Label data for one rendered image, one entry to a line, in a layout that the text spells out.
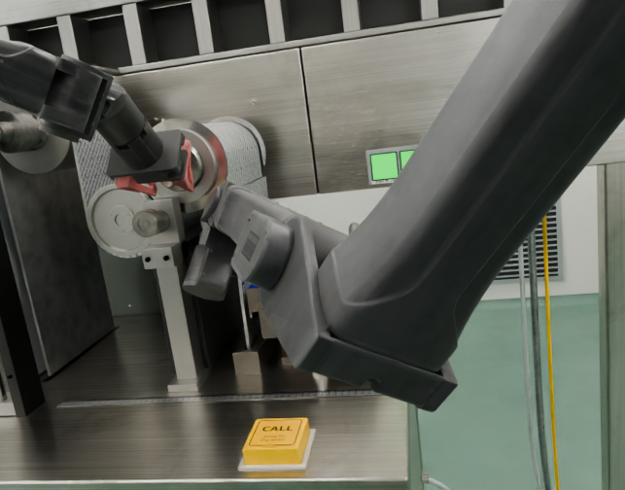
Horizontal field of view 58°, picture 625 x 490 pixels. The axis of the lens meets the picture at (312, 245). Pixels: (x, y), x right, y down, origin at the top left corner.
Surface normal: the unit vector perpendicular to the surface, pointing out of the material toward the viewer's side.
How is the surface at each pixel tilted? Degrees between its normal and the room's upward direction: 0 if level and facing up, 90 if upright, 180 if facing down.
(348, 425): 0
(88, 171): 92
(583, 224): 90
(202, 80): 90
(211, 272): 72
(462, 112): 60
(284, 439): 0
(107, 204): 90
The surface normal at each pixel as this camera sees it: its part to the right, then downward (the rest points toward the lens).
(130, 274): -0.16, 0.23
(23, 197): 0.98, -0.08
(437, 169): -0.87, -0.32
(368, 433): -0.12, -0.97
